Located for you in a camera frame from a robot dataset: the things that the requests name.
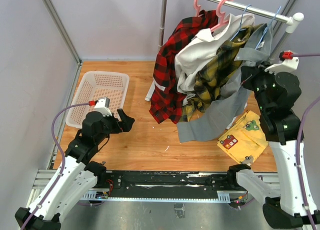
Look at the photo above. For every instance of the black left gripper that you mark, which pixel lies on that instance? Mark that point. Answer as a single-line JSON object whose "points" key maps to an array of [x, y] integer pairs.
{"points": [[124, 125]]}

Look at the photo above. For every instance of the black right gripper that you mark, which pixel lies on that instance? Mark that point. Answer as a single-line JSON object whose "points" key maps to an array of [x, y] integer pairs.
{"points": [[249, 73]]}

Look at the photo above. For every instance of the grey button-up shirt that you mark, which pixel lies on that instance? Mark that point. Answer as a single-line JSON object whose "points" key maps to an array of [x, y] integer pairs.
{"points": [[233, 97]]}

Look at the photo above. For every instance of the blue wire hanger of grey shirt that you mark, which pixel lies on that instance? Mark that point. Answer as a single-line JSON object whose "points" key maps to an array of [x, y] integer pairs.
{"points": [[268, 25]]}

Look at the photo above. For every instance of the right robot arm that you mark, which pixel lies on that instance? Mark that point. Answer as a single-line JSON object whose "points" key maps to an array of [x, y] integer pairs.
{"points": [[293, 205]]}

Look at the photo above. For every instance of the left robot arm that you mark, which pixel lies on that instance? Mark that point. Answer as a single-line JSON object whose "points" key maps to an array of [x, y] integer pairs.
{"points": [[77, 173]]}

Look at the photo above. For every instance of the red black plaid shirt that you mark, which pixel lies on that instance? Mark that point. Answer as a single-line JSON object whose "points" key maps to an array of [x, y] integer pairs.
{"points": [[166, 101]]}

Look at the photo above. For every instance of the yellow plaid flannel shirt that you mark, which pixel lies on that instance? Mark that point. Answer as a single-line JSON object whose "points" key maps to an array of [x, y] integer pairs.
{"points": [[216, 73]]}

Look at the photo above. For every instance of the pink plastic hanger right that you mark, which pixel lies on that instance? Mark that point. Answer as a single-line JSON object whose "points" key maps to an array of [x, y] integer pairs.
{"points": [[222, 20]]}

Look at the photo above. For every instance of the white shirt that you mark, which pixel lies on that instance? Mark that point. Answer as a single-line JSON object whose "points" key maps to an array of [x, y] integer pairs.
{"points": [[202, 48]]}

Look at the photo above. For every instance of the white plastic laundry basket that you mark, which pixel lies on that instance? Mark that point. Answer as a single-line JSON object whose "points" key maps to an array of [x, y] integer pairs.
{"points": [[93, 86]]}

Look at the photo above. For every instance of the metal clothes rack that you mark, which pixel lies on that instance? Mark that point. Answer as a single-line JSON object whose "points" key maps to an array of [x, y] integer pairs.
{"points": [[250, 10]]}

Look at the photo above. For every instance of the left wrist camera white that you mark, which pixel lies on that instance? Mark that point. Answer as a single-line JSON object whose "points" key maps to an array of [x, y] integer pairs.
{"points": [[102, 106]]}

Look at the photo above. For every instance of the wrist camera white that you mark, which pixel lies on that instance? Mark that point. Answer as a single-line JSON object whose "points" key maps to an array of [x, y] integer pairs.
{"points": [[288, 63], [102, 106]]}

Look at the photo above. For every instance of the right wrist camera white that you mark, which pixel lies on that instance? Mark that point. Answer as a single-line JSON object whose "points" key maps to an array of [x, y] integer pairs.
{"points": [[288, 63]]}

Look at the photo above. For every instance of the blue wire hanger with plaid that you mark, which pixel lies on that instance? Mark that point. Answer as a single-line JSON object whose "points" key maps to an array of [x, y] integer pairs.
{"points": [[241, 22]]}

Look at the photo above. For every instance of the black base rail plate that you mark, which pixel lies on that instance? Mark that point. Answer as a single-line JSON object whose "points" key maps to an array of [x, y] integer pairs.
{"points": [[166, 186]]}

